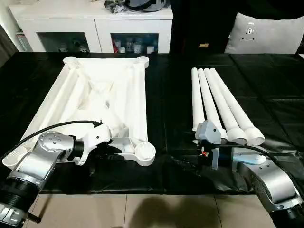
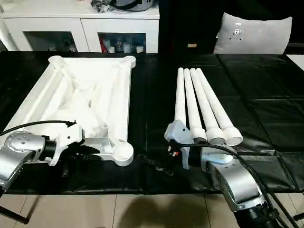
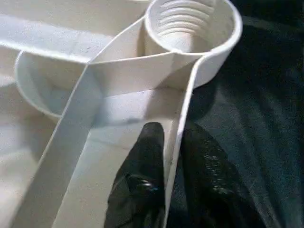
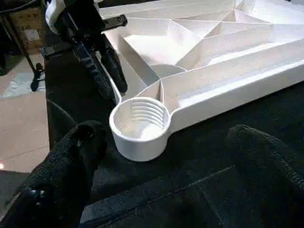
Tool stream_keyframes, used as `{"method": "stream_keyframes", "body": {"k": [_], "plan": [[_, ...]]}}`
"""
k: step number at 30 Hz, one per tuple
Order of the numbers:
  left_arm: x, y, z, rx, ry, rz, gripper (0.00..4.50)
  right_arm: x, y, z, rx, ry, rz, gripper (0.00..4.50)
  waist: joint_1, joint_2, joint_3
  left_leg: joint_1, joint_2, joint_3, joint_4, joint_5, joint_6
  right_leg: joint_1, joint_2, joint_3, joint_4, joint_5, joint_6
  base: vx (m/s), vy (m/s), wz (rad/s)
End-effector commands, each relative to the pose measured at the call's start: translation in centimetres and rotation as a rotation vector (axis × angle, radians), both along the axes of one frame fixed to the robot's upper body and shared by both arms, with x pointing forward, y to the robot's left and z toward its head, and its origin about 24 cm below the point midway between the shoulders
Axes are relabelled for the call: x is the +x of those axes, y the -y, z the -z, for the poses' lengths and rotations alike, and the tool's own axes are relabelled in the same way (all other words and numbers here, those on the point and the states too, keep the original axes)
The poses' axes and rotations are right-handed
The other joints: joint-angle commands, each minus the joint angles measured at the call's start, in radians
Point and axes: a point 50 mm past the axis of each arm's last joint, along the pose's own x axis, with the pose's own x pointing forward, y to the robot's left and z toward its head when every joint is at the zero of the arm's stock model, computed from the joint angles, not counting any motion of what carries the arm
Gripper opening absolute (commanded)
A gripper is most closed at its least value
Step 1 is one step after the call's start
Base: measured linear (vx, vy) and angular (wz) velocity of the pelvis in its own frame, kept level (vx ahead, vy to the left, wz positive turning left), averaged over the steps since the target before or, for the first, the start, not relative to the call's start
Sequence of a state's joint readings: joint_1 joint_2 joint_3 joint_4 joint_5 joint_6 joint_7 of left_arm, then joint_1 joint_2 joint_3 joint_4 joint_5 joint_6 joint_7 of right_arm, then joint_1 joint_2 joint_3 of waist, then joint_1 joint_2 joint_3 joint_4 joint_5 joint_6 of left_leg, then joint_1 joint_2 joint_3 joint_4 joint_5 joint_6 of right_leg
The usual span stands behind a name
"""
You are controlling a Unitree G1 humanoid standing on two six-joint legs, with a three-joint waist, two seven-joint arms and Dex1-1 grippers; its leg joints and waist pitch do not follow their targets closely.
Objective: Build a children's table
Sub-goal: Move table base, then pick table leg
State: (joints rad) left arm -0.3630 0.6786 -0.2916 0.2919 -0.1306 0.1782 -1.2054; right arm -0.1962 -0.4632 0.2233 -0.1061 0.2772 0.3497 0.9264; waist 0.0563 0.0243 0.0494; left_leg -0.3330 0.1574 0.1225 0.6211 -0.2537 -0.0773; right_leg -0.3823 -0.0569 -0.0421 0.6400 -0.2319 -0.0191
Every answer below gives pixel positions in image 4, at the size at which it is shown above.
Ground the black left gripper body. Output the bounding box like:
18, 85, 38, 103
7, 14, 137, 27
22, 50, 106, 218
41, 0, 129, 60

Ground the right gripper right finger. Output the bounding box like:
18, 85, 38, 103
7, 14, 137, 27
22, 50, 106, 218
225, 124, 304, 228

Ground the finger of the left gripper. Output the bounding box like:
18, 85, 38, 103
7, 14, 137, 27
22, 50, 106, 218
98, 37, 128, 94
71, 39, 115, 99

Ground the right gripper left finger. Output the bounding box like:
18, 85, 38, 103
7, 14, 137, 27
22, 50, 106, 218
2, 120, 107, 228

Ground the white plastic table top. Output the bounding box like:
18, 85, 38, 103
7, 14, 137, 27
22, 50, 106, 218
97, 0, 304, 162

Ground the brown cardboard box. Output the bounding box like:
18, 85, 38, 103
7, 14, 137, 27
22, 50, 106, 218
8, 7, 46, 57

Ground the black work mat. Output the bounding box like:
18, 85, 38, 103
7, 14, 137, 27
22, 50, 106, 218
42, 28, 304, 228

